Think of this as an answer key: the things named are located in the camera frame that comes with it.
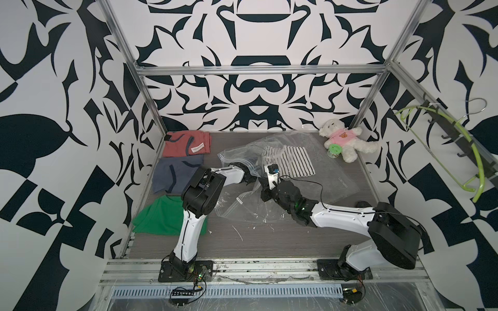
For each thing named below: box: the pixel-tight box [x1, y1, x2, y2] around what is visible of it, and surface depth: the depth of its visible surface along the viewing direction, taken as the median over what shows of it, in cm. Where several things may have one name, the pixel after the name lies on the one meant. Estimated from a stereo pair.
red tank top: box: [162, 130, 212, 158], surface depth 114 cm
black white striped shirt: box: [261, 145, 316, 179], surface depth 110 cm
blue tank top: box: [152, 154, 205, 196], surface depth 101 cm
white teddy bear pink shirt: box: [319, 118, 379, 164], surface depth 110 cm
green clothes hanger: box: [394, 106, 486, 203], surface depth 56 cm
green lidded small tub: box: [327, 143, 342, 159], surface depth 110 cm
